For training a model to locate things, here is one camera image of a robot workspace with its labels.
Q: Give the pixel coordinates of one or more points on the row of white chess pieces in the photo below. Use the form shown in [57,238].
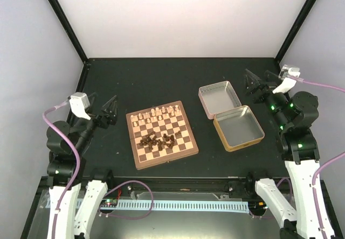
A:
[162,115]

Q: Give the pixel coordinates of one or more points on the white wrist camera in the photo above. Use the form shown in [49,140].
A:
[79,103]
[287,82]

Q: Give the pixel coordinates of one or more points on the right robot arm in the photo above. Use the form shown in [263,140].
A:
[293,116]

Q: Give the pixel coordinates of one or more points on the pile of dark chess pieces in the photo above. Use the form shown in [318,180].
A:
[150,140]

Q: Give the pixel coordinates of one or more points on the small circuit board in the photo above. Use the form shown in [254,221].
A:
[109,203]

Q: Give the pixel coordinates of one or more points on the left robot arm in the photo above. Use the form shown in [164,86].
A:
[66,144]

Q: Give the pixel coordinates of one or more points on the wooden chess board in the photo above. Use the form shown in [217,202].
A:
[185,145]

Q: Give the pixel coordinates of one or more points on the pink rimmed metal tin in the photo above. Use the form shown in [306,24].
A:
[217,98]

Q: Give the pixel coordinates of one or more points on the black front rail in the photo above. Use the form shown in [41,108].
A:
[235,186]

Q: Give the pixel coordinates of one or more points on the black frame post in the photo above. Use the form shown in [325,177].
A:
[301,17]
[59,12]

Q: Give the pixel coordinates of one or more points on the right black frame post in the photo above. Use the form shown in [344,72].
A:
[301,17]

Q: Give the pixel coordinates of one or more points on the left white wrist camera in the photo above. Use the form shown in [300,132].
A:
[79,103]

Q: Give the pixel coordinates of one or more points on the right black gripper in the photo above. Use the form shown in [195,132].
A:
[249,90]

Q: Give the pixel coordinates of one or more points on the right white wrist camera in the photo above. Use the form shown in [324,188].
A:
[287,82]

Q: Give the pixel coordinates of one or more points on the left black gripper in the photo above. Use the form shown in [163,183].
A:
[111,117]

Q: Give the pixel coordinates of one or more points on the light blue slotted cable duct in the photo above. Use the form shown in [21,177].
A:
[182,206]

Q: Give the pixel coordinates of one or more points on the left black frame post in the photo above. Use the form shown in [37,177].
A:
[59,12]

